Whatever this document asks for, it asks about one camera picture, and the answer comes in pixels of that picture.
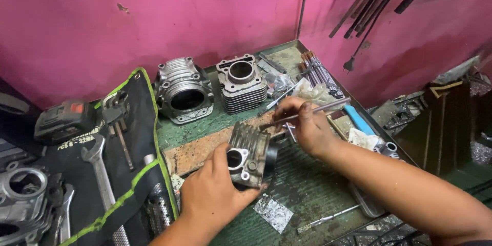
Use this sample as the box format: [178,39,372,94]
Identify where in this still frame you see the hanging dark metal rods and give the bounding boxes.
[328,0,455,74]

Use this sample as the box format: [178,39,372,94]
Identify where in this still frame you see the person's left hand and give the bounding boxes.
[180,142,269,235]

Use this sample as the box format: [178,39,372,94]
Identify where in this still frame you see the large silver engine cylinder block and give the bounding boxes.
[153,57,215,125]

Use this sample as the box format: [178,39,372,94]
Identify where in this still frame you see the thin grey metal rod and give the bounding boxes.
[259,97,351,131]

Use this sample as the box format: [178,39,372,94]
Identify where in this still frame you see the black red tool battery pack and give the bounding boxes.
[33,99,97,146]

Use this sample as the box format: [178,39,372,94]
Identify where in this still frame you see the small bag of metal parts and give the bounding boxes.
[265,72,297,97]

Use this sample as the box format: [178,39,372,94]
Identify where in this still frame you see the slim metal reamer tool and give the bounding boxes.
[296,204,360,234]

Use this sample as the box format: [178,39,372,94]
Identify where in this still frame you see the dark metal puller tool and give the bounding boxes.
[101,90,136,172]

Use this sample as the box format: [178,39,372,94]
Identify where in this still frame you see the dark cluttered side box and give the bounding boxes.
[395,80,492,179]

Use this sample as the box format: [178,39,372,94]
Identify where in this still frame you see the flat grey metal file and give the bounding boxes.
[257,52,288,75]

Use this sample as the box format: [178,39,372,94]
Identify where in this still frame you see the knurled silver metal cylinder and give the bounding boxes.
[145,182,172,236]

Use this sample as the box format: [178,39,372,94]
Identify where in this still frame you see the blue tool handle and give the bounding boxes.
[343,105,376,136]

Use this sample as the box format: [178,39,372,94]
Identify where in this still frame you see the grey engine cylinder head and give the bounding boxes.
[0,161,64,246]

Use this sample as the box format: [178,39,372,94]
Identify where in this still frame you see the white crumpled rag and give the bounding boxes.
[347,128,382,151]

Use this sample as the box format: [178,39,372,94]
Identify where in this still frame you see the grey metal tray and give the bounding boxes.
[347,182,387,218]

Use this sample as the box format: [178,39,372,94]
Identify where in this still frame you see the bundle of thin metal rods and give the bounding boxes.
[299,50,345,100]

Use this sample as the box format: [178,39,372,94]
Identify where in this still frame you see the small silver t-shaped tool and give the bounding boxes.
[282,122,298,144]

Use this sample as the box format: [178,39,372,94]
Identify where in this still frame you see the small grey finned engine cylinder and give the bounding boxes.
[226,121,282,191]

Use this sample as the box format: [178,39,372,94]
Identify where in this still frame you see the small silver metal fitting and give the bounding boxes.
[374,142,401,159]

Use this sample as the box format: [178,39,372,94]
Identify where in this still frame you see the thin dark wall pipe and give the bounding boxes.
[295,0,311,40]

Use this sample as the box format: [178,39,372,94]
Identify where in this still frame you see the rusty brown wooden board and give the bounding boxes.
[163,111,278,178]

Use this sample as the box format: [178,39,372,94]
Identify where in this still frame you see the person's right hand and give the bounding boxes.
[273,96,340,159]

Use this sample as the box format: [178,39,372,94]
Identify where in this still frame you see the crumpled clear plastic bag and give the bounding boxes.
[291,77,346,110]

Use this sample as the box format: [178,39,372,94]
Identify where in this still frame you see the silver foil scrap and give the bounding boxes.
[253,194,294,234]

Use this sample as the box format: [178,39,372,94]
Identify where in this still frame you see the slim silver screwdriver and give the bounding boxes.
[264,86,296,111]

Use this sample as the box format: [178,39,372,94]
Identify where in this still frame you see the upright finned engine cylinder block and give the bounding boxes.
[216,54,268,115]

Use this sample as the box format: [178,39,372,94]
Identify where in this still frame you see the small silver wrench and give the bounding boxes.
[57,183,76,245]

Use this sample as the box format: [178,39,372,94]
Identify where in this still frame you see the black green-trimmed tool roll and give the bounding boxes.
[36,67,180,246]

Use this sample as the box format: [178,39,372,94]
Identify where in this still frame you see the silver open-end wrench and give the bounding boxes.
[80,134,130,246]

